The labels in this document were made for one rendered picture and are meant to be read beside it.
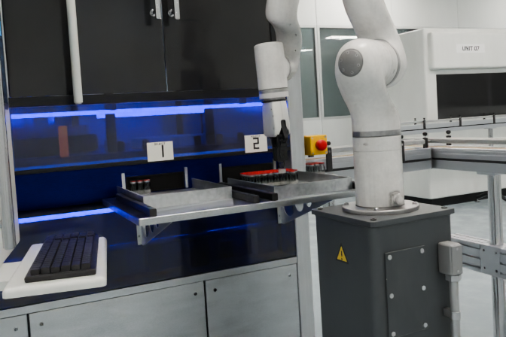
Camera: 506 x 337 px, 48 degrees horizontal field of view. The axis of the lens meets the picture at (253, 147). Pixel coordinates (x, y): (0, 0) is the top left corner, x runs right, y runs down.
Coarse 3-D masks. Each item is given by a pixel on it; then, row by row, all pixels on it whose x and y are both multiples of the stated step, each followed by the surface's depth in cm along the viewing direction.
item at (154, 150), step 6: (150, 144) 182; (156, 144) 182; (162, 144) 183; (168, 144) 184; (150, 150) 182; (156, 150) 182; (168, 150) 184; (150, 156) 182; (156, 156) 182; (162, 156) 183; (168, 156) 184
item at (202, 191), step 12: (192, 180) 196; (120, 192) 180; (132, 192) 166; (156, 192) 190; (168, 192) 188; (180, 192) 159; (192, 192) 161; (204, 192) 162; (216, 192) 164; (228, 192) 165; (156, 204) 156; (168, 204) 158; (180, 204) 159
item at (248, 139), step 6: (246, 138) 196; (252, 138) 197; (264, 138) 199; (246, 144) 196; (252, 144) 197; (258, 144) 198; (264, 144) 199; (246, 150) 196; (252, 150) 197; (258, 150) 198; (264, 150) 199
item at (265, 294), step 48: (144, 288) 182; (192, 288) 189; (240, 288) 196; (288, 288) 204; (0, 336) 164; (48, 336) 170; (96, 336) 176; (144, 336) 182; (192, 336) 189; (240, 336) 197; (288, 336) 205
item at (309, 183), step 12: (228, 180) 189; (240, 180) 181; (300, 180) 197; (312, 180) 190; (324, 180) 183; (336, 180) 167; (348, 180) 169; (276, 192) 159; (288, 192) 161; (300, 192) 163; (312, 192) 164; (324, 192) 166
